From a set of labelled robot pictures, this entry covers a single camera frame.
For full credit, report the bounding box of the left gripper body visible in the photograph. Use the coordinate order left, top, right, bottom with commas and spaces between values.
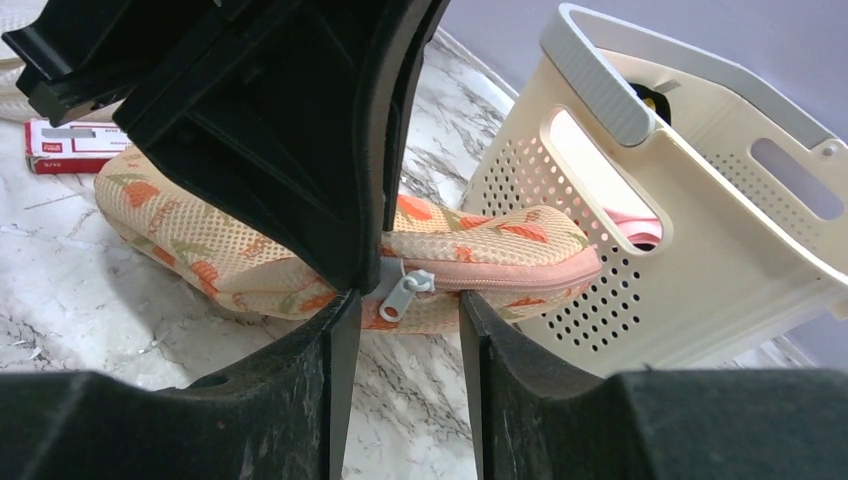
2, 0, 215, 126

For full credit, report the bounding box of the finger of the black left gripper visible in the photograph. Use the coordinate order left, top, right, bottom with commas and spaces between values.
115, 1, 412, 292
382, 1, 449, 231

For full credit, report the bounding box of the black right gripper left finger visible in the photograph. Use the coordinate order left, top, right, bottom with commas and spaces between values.
1, 291, 361, 479

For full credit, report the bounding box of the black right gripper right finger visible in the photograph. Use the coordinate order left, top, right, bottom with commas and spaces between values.
459, 292, 847, 479

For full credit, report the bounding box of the floral mesh laundry bag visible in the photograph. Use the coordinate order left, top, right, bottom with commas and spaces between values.
94, 147, 602, 334

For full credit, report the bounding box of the cream plastic laundry basket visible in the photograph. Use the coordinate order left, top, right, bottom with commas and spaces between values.
461, 3, 847, 376

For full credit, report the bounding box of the red and white small box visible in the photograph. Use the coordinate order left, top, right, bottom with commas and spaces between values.
24, 119, 131, 175

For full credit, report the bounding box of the pink cloth in basket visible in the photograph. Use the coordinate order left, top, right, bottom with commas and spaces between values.
604, 208, 663, 250

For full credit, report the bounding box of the black and yellow garment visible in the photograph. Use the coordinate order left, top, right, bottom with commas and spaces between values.
630, 83, 671, 125

